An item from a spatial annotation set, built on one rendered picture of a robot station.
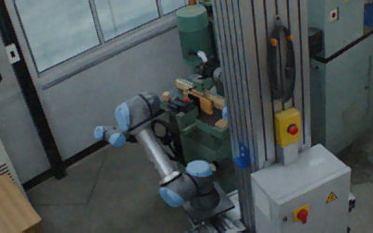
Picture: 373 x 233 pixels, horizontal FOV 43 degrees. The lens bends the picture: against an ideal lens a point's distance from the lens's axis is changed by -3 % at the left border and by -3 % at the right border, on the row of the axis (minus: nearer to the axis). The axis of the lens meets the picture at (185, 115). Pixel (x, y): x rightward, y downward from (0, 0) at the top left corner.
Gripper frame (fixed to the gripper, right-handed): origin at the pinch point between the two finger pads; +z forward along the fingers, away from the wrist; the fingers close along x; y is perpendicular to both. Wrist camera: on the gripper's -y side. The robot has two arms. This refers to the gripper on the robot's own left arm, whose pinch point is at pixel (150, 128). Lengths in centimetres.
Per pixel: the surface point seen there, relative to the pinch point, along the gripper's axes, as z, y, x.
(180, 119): 11.7, -9.1, 12.3
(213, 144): 29.2, 2.7, 24.4
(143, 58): 78, -26, -129
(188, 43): 8, -53, 11
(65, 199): 6, 89, -105
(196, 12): 7, -71, 15
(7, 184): -52, 63, -81
